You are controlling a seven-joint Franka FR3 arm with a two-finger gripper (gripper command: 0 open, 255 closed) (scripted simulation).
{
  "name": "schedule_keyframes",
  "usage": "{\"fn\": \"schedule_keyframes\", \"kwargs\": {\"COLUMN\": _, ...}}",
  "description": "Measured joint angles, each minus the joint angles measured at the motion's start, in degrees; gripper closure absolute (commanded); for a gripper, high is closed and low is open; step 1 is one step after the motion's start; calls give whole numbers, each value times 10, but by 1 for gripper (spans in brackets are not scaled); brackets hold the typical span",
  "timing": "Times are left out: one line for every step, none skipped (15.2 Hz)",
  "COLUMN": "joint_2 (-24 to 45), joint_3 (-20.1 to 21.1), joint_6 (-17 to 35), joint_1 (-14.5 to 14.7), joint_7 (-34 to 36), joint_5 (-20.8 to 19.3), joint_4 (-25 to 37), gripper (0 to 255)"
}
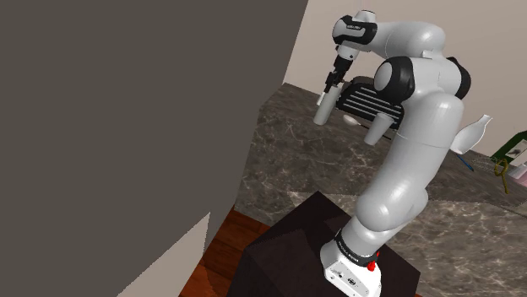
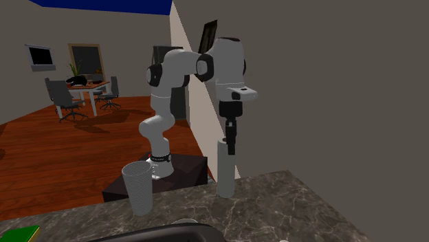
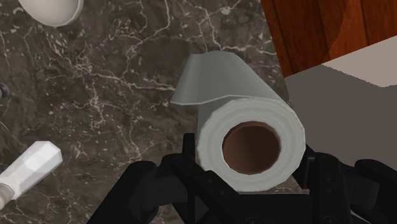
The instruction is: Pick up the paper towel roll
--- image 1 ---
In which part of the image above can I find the black slatted rack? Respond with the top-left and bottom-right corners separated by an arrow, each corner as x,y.
334,75 -> 407,131

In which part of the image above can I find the white cylindrical cup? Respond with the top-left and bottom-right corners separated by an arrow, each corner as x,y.
363,112 -> 394,147
312,84 -> 344,126

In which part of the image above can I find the white vase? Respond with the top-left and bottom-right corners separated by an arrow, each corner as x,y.
450,114 -> 493,155

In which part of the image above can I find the blue pen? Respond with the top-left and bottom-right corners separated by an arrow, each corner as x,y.
454,152 -> 475,173

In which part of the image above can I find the green box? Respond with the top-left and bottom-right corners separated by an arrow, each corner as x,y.
489,130 -> 527,166

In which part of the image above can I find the dark robot stand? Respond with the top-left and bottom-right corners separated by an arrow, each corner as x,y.
225,190 -> 422,297

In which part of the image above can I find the pink flat box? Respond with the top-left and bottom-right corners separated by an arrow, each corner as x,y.
507,162 -> 527,191

